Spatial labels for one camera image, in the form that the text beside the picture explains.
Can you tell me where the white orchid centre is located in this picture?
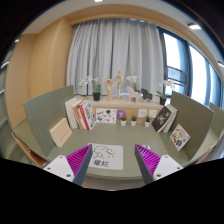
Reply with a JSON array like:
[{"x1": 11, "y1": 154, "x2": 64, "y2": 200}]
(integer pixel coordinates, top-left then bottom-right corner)
[{"x1": 126, "y1": 76, "x2": 139, "y2": 92}]

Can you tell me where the green desk divider left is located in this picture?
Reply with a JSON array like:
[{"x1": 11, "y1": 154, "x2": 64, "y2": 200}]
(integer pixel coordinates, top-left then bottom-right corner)
[{"x1": 24, "y1": 86, "x2": 74, "y2": 156}]

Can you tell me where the white mouse pad with drawing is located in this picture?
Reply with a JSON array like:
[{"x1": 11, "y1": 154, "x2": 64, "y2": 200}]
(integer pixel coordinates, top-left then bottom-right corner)
[{"x1": 89, "y1": 144, "x2": 123, "y2": 170}]

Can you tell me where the small potted plant left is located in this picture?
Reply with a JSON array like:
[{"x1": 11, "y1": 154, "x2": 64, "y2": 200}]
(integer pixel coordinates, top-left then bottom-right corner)
[{"x1": 121, "y1": 115, "x2": 127, "y2": 126}]

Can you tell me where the illustrated white card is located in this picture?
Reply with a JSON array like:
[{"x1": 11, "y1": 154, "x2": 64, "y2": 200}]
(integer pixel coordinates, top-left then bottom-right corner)
[{"x1": 96, "y1": 108, "x2": 117, "y2": 124}]

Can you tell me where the small potted plant right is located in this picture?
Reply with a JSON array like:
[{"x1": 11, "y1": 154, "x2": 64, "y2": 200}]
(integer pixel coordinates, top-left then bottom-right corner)
[{"x1": 145, "y1": 116, "x2": 151, "y2": 127}]

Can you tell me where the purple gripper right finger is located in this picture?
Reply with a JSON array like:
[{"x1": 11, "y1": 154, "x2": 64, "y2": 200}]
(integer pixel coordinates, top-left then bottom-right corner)
[{"x1": 134, "y1": 144, "x2": 184, "y2": 185}]

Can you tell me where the white book standing left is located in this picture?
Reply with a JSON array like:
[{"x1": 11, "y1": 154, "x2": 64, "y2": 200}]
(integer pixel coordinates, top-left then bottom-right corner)
[{"x1": 65, "y1": 98, "x2": 78, "y2": 129}]

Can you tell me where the red and white book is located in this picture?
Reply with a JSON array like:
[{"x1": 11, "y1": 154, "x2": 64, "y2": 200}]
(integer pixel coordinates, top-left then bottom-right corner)
[{"x1": 79, "y1": 100, "x2": 96, "y2": 130}]

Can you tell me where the grey curtain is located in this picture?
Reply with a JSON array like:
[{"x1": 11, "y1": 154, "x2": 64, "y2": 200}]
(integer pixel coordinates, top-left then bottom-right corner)
[{"x1": 66, "y1": 18, "x2": 164, "y2": 95}]

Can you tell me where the wooden shelf ledge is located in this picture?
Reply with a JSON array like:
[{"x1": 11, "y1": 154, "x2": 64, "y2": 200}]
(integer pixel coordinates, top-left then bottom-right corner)
[{"x1": 76, "y1": 95, "x2": 162, "y2": 124}]

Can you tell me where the colourful illustrated book right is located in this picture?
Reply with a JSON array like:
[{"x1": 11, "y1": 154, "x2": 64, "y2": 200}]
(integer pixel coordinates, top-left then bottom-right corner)
[{"x1": 170, "y1": 124, "x2": 190, "y2": 151}]

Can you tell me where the beige notebook leaning left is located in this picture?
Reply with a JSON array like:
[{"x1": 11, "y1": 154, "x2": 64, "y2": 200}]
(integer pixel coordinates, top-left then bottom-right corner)
[{"x1": 50, "y1": 118, "x2": 72, "y2": 147}]

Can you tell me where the white orchid black pot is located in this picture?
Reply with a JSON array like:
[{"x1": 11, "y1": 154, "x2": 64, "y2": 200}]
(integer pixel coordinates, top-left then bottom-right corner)
[
  {"x1": 156, "y1": 80, "x2": 175, "y2": 105},
  {"x1": 78, "y1": 76, "x2": 101, "y2": 101}
]

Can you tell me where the wooden mannequin figure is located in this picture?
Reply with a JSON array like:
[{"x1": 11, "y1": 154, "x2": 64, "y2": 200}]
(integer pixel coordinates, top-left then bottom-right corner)
[{"x1": 116, "y1": 70, "x2": 126, "y2": 99}]

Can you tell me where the pink horse figure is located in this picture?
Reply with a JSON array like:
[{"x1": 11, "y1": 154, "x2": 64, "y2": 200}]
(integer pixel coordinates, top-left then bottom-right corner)
[{"x1": 126, "y1": 87, "x2": 139, "y2": 101}]

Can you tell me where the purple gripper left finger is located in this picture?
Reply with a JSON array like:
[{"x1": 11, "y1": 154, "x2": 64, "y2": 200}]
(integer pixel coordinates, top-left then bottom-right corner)
[{"x1": 44, "y1": 144, "x2": 94, "y2": 187}]

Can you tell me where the white orchid black pot left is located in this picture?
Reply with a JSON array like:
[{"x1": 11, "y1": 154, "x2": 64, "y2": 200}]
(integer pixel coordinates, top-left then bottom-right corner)
[{"x1": 78, "y1": 76, "x2": 101, "y2": 101}]

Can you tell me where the wooden hand model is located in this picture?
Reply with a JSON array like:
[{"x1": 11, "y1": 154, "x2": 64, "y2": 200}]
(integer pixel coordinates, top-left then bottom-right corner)
[{"x1": 105, "y1": 78, "x2": 114, "y2": 101}]

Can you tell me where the white computer mouse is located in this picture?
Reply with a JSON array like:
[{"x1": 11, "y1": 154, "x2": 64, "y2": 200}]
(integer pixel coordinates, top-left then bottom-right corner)
[{"x1": 142, "y1": 145, "x2": 151, "y2": 150}]

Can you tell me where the green desk divider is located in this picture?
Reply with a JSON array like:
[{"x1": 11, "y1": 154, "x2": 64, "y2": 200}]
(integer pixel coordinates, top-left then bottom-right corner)
[
  {"x1": 24, "y1": 86, "x2": 74, "y2": 156},
  {"x1": 160, "y1": 91, "x2": 214, "y2": 165}
]

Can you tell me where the white book behind black book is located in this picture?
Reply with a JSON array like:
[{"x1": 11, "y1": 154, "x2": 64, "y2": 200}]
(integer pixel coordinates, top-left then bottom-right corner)
[{"x1": 163, "y1": 104, "x2": 178, "y2": 133}]

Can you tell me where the small potted plant middle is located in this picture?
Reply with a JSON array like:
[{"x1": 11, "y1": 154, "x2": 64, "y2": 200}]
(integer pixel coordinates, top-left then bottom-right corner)
[{"x1": 131, "y1": 116, "x2": 137, "y2": 126}]

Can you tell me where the white orchid black pot right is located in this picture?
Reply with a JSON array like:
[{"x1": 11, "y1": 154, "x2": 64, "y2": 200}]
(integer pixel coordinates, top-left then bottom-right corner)
[{"x1": 156, "y1": 80, "x2": 175, "y2": 105}]

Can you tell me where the small potted plant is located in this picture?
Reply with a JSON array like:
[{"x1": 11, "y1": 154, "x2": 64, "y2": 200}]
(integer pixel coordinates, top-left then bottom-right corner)
[
  {"x1": 145, "y1": 116, "x2": 151, "y2": 127},
  {"x1": 121, "y1": 115, "x2": 127, "y2": 126},
  {"x1": 131, "y1": 116, "x2": 137, "y2": 126}
]

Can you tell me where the green desk divider right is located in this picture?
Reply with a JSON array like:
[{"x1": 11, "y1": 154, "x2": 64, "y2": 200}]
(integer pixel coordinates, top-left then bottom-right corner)
[{"x1": 160, "y1": 91, "x2": 214, "y2": 165}]

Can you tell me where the dark horse figure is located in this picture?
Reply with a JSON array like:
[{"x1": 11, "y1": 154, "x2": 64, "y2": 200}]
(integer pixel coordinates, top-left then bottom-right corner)
[{"x1": 141, "y1": 88, "x2": 153, "y2": 101}]

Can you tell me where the purple round card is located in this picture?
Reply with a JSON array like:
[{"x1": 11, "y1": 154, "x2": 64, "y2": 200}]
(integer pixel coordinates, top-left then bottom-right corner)
[{"x1": 116, "y1": 110, "x2": 127, "y2": 121}]

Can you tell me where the black book leaning right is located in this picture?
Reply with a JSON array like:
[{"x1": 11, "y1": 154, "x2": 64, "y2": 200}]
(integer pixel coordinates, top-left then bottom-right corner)
[{"x1": 152, "y1": 106, "x2": 172, "y2": 133}]

